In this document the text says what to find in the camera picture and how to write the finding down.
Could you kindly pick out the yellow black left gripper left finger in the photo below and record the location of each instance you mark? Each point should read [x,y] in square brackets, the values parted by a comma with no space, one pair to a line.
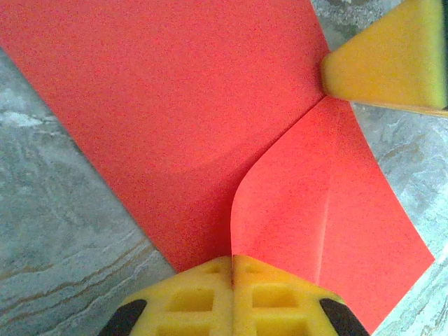
[196,304]

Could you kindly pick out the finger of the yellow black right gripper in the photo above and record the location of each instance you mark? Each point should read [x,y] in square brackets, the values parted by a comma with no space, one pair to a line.
[392,59]

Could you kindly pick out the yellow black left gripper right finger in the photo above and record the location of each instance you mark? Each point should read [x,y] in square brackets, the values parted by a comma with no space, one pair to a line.
[273,304]

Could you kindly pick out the red square paper sheet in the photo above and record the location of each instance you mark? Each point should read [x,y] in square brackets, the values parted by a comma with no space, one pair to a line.
[175,105]

